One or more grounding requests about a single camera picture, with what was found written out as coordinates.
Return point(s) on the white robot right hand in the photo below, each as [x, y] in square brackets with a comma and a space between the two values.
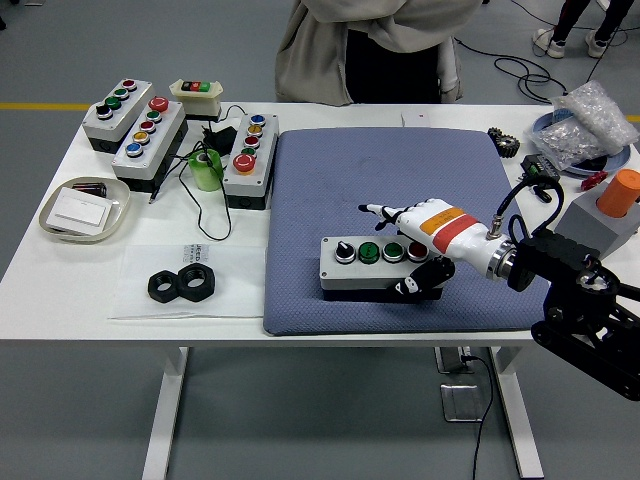
[450, 230]

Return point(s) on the grey four-button control box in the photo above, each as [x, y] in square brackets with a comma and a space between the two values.
[350, 275]

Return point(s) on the grey five-button box, short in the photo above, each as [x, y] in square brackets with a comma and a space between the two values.
[262, 165]

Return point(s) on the grey five-button box, long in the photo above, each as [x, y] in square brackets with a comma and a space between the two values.
[160, 140]

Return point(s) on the grey four-button station box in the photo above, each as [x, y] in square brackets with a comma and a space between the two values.
[125, 115]

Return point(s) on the small black plug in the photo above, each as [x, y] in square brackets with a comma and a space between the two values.
[541, 193]

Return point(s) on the black gear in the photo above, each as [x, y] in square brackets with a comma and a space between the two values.
[507, 147]

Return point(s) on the black electronic module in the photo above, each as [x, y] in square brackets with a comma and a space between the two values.
[537, 167]

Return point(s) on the blue-grey padded mat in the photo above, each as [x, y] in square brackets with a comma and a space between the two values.
[350, 175]

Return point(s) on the clear bag of screws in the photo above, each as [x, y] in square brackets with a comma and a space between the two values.
[565, 140]

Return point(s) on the grey block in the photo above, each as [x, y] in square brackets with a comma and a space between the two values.
[600, 225]

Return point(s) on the small red connector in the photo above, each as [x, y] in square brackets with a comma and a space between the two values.
[592, 181]

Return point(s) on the metal floor socket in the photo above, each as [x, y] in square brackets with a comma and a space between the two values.
[462, 402]

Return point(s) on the orange cylinder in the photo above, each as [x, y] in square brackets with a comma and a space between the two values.
[620, 192]

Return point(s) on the blue plate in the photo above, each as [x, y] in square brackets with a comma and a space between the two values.
[617, 161]

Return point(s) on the bubble wrap bag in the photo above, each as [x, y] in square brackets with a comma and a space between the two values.
[595, 112]

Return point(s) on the white table leg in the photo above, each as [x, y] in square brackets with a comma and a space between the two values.
[520, 425]
[162, 425]

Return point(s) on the clear plastic bag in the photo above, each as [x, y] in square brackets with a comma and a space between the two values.
[235, 290]

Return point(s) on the black power adapter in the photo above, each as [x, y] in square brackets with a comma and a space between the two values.
[225, 137]

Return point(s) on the background person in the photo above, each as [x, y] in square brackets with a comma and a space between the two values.
[570, 15]

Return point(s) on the green tape roll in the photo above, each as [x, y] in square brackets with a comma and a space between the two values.
[207, 175]

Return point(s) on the black hex nut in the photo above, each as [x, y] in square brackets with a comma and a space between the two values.
[172, 295]
[200, 292]

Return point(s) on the beige shallow tray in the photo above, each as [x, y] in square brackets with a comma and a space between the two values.
[115, 195]

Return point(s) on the dark battery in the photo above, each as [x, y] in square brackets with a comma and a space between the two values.
[92, 189]

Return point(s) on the cream three-button switch box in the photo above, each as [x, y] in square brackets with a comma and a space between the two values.
[200, 105]

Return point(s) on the white wall switch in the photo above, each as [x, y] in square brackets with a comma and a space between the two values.
[80, 210]

